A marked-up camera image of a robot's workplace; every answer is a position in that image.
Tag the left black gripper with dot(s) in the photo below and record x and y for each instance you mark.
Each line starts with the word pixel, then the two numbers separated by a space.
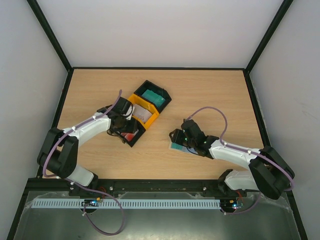
pixel 131 128

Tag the green card stack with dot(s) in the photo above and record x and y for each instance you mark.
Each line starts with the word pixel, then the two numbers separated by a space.
pixel 154 98

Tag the black aluminium frame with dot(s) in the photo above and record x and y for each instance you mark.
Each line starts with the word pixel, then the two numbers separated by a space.
pixel 281 12

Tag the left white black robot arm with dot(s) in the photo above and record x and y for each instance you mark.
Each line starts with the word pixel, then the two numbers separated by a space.
pixel 59 152

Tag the black bin with green cards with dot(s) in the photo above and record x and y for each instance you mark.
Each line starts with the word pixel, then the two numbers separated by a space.
pixel 161 91

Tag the yellow bin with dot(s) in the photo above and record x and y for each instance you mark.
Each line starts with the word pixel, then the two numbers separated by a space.
pixel 135 99

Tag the green VIP credit card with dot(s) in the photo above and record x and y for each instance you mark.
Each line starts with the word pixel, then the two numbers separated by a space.
pixel 176 146

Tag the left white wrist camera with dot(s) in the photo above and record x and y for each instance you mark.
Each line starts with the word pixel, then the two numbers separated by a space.
pixel 130 112

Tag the beige card holder wallet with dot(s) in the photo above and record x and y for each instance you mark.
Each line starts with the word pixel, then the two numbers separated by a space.
pixel 186 149

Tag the black bin with red cards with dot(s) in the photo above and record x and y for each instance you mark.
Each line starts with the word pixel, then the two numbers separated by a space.
pixel 141 130

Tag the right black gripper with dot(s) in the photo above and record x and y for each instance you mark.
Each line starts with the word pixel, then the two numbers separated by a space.
pixel 176 136

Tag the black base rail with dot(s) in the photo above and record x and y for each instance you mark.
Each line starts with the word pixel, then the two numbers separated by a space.
pixel 206 188

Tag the red patterned card stack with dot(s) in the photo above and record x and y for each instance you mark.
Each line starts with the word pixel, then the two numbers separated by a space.
pixel 129 136

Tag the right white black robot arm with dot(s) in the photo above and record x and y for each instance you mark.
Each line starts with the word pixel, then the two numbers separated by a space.
pixel 264 169

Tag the light blue slotted cable duct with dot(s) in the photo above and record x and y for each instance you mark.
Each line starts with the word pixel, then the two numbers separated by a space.
pixel 64 203

